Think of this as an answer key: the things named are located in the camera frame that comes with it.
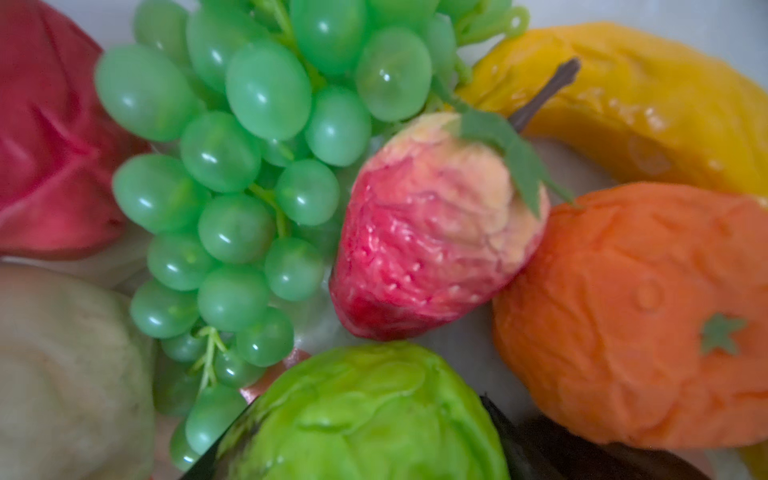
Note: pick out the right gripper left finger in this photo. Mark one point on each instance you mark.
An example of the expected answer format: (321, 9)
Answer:
(204, 467)

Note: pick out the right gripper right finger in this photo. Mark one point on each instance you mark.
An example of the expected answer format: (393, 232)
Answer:
(538, 448)

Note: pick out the fake beige fruit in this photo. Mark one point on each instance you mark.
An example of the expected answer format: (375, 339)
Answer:
(76, 380)

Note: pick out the fake green apple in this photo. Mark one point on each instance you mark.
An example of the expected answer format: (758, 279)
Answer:
(375, 411)

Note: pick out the fake orange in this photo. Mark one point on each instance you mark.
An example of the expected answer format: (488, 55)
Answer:
(642, 318)

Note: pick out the fake red strawberry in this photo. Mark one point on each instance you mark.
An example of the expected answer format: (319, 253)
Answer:
(443, 217)

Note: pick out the fake red fruit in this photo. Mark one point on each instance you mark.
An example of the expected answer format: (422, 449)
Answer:
(59, 147)

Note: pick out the fake green grapes bunch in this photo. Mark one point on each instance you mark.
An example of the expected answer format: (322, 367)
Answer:
(260, 114)

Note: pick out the fake yellow banana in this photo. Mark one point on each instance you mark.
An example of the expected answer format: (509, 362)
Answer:
(643, 107)

